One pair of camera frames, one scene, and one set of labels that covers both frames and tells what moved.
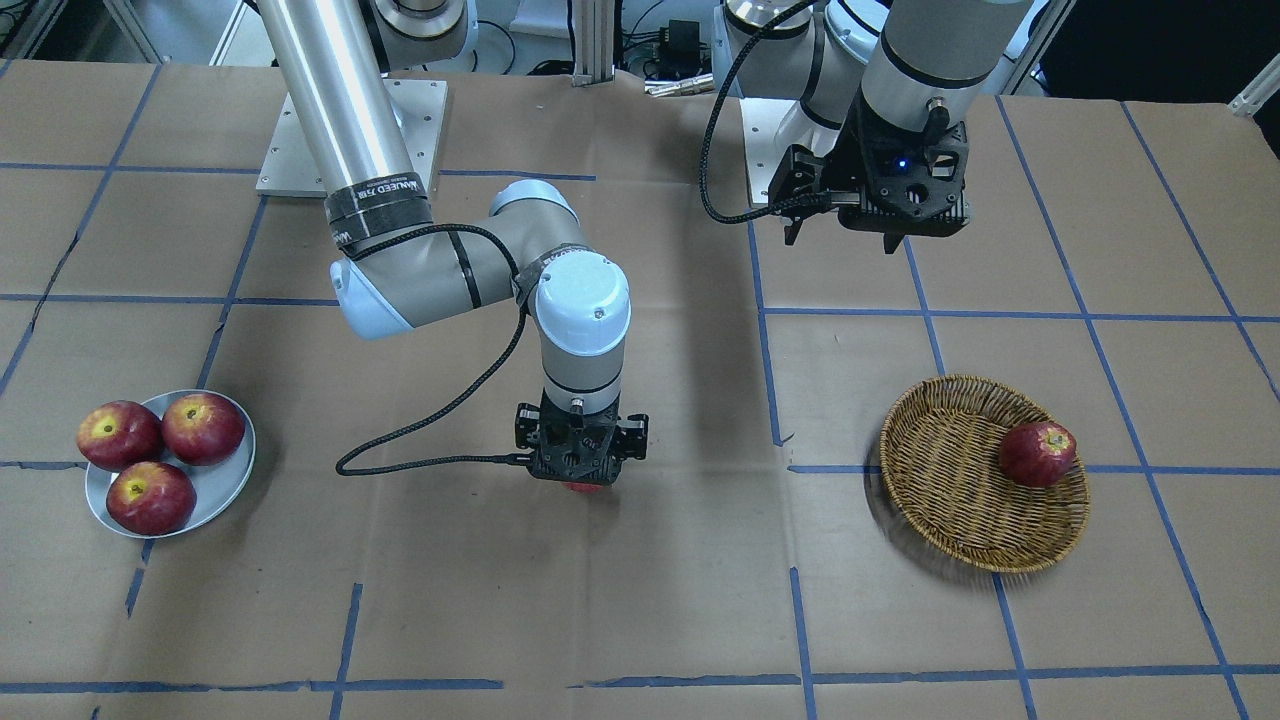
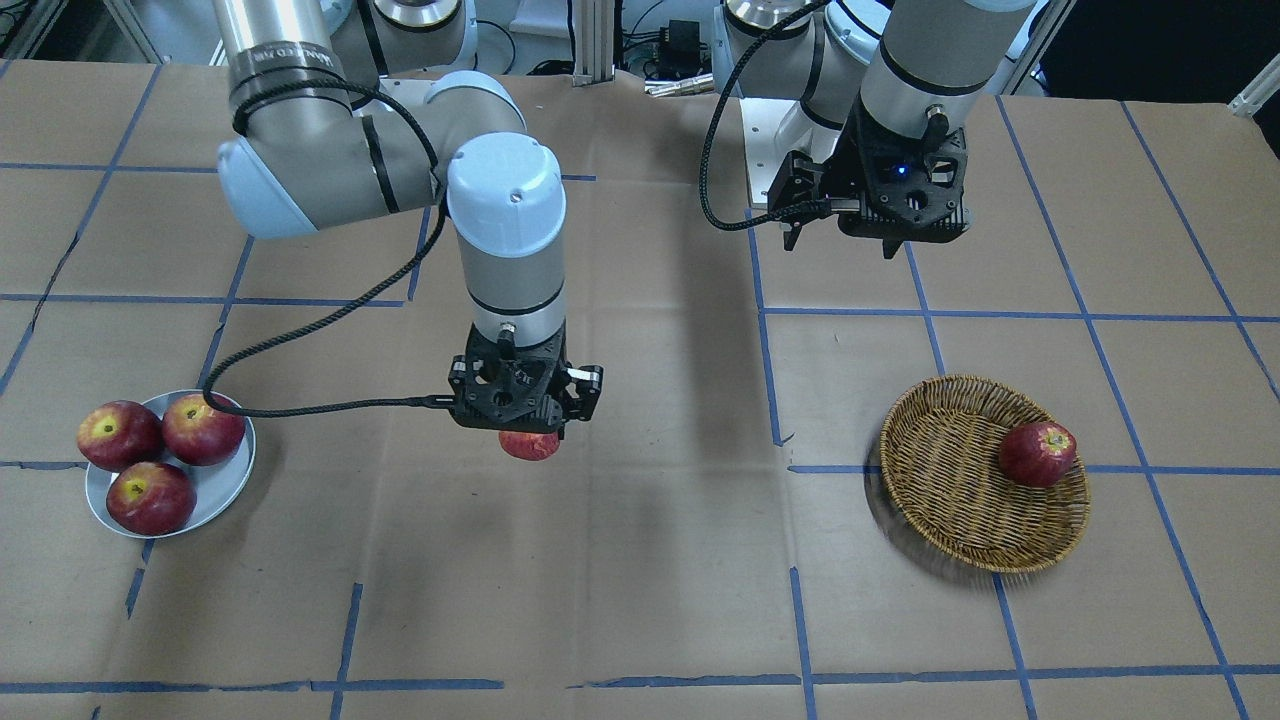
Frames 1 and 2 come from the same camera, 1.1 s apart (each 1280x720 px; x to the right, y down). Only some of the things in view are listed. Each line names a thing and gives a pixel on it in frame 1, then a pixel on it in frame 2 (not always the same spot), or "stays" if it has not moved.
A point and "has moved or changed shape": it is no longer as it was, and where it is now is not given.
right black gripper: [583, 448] -> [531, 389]
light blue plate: [215, 485] stays
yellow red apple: [582, 487] has moved or changed shape
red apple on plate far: [203, 428] stays
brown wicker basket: [939, 454] stays
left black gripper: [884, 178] stays
